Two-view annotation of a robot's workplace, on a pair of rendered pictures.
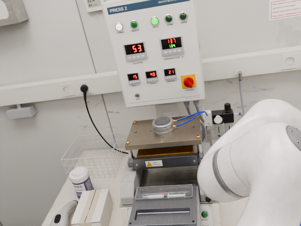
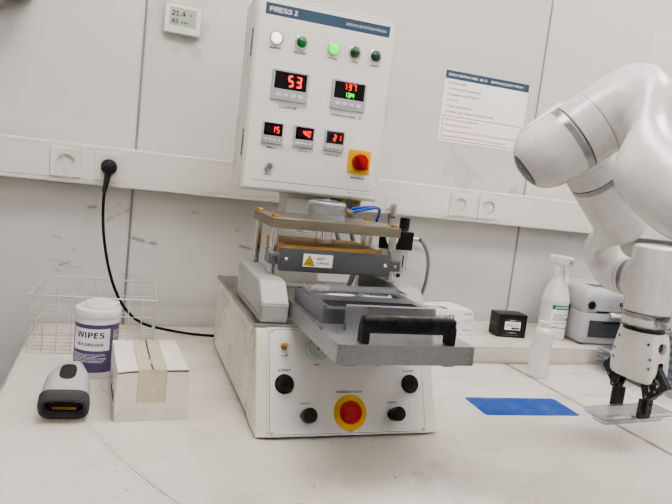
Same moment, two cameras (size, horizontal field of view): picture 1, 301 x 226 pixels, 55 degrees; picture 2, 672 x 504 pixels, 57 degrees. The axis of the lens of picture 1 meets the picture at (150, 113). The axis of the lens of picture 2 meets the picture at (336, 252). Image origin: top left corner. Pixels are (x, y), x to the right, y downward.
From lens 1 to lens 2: 79 cm
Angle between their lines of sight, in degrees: 36
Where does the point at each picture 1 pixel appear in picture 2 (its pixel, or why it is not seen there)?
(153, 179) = not seen: hidden behind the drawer
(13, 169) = not seen: outside the picture
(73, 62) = (94, 113)
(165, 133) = (336, 218)
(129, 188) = (278, 290)
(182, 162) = (365, 266)
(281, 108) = not seen: hidden behind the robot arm
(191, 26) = (382, 75)
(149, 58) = (309, 105)
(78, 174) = (106, 304)
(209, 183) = (554, 137)
